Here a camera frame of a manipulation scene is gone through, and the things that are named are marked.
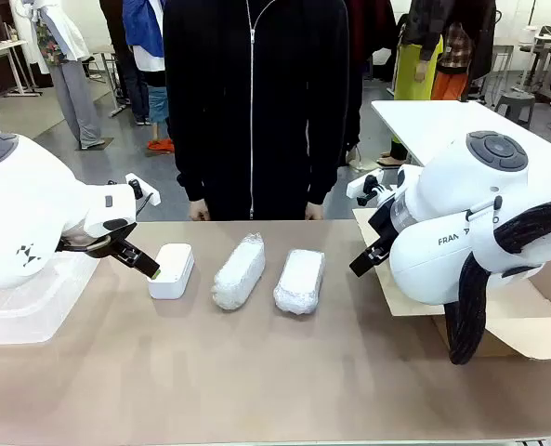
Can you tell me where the bystander with yellow apron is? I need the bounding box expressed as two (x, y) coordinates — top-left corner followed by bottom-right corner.
(376, 0), (497, 168)

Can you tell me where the bystander in dark red top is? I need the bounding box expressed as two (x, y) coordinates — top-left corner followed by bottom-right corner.
(347, 0), (404, 83)

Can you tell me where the bystander in dark trousers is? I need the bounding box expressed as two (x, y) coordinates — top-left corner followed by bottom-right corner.
(98, 0), (151, 126)

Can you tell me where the person's left forearm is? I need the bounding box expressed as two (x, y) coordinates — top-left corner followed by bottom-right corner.
(305, 106), (364, 205)

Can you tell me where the person's right hand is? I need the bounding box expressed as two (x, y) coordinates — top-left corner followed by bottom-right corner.
(187, 199), (211, 222)

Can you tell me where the clear plastic bin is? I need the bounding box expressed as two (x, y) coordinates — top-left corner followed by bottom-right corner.
(0, 254), (102, 346)

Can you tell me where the white background desk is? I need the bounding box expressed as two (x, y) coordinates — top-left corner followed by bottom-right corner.
(0, 39), (42, 99)

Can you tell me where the white-legged background table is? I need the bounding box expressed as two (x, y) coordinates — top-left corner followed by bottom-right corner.
(86, 44), (127, 117)

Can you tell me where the brown cardboard box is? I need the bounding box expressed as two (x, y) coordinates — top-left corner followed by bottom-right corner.
(351, 207), (551, 361)

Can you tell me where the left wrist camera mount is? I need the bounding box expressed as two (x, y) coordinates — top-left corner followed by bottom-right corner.
(125, 173), (161, 208)

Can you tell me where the bystander in orange trousers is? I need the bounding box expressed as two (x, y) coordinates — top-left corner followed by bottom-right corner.
(430, 20), (474, 102)

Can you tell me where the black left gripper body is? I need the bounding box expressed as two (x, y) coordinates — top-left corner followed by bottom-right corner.
(84, 222), (141, 264)

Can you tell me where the person in black hoodie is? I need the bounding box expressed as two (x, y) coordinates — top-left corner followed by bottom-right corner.
(162, 0), (364, 222)

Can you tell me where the person's right forearm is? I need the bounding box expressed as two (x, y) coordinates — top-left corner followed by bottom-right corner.
(163, 106), (207, 203)

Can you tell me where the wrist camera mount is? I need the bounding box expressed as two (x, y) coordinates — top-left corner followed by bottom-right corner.
(125, 173), (161, 208)
(347, 169), (400, 208)

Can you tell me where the grey metal stool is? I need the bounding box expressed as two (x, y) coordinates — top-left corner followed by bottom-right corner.
(494, 91), (536, 130)

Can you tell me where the unwrapped white clock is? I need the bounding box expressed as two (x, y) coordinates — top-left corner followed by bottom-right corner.
(148, 243), (196, 300)

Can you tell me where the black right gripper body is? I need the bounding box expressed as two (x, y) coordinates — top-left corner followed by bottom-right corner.
(366, 188), (404, 255)

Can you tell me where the bystander in blue jacket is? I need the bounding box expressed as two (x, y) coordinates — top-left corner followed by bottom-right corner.
(122, 0), (174, 154)

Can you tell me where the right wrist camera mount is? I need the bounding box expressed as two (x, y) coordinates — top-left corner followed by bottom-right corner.
(347, 169), (400, 208)

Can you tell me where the tall bubble-wrapped clock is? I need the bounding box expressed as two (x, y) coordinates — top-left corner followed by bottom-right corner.
(211, 231), (267, 311)

